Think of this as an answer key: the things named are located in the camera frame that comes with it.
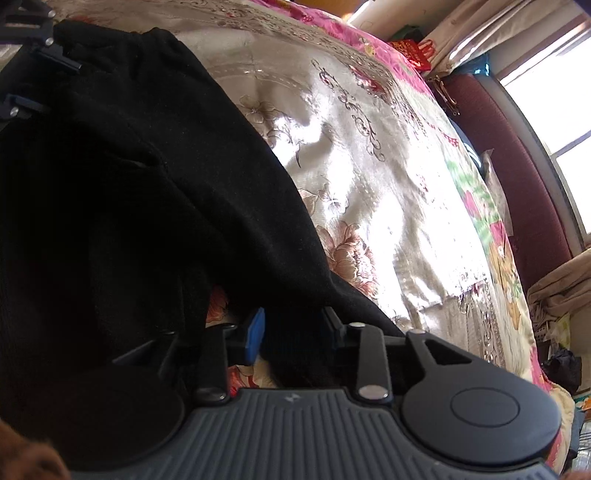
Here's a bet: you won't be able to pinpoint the beige floral satin bedspread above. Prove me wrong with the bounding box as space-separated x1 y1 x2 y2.
41 0 539 398

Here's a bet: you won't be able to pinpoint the black pants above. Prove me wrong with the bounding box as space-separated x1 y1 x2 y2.
0 19 407 450

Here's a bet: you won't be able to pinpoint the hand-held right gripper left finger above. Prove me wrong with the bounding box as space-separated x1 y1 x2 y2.
112 306 267 403

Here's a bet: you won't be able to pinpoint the dark bag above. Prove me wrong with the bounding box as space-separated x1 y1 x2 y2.
541 348 583 394

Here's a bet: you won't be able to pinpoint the red paper packet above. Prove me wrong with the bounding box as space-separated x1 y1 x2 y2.
392 39 435 73

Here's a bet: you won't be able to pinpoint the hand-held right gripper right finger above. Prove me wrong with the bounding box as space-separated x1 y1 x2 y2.
322 306 468 400

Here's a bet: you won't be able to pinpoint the window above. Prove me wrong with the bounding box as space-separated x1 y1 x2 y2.
499 28 591 254

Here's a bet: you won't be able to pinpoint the beige curtain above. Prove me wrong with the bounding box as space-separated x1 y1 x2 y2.
358 0 591 77

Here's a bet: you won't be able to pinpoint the maroon padded headboard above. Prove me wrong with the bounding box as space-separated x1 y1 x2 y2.
431 73 573 296

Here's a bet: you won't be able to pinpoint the brown furry cloth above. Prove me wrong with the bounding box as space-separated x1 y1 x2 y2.
0 419 71 480

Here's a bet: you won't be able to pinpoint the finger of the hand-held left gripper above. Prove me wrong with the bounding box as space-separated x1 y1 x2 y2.
0 0 84 73
0 94 49 121

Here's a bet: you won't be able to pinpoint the pink floral bed sheet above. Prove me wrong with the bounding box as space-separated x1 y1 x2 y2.
249 0 575 476

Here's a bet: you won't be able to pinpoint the crumpled beige cloth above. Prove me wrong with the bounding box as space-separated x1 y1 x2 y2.
527 254 591 342

